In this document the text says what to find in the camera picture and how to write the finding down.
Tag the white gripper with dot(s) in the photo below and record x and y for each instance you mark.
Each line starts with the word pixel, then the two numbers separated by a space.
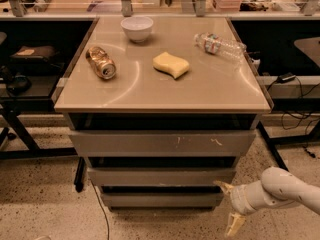
pixel 238 199

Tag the grey bottom drawer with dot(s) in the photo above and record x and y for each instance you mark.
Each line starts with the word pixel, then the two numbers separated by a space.
pixel 148 200

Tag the grey drawer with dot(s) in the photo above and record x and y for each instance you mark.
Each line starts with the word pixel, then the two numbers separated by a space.
pixel 148 200
pixel 143 143
pixel 159 177

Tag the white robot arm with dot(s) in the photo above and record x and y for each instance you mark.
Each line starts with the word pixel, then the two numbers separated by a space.
pixel 276 189

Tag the grey drawer cabinet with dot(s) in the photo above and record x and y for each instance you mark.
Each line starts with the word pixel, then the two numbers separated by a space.
pixel 214 94

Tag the grey middle drawer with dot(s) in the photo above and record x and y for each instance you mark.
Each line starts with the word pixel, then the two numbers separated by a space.
pixel 159 177

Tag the grey top drawer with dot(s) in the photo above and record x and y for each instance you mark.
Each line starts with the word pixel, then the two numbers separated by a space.
pixel 143 143

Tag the black power adapter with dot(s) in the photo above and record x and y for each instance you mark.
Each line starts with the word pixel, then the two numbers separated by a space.
pixel 285 78

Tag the yellow sponge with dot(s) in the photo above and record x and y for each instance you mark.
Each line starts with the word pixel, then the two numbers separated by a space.
pixel 170 64

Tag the clear plastic water bottle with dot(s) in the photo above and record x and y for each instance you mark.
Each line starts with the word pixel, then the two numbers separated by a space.
pixel 215 45

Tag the crushed gold soda can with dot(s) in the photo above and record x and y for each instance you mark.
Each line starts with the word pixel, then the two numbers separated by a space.
pixel 99 60

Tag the white ceramic bowl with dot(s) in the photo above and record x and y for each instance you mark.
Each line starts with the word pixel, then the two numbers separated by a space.
pixel 138 28

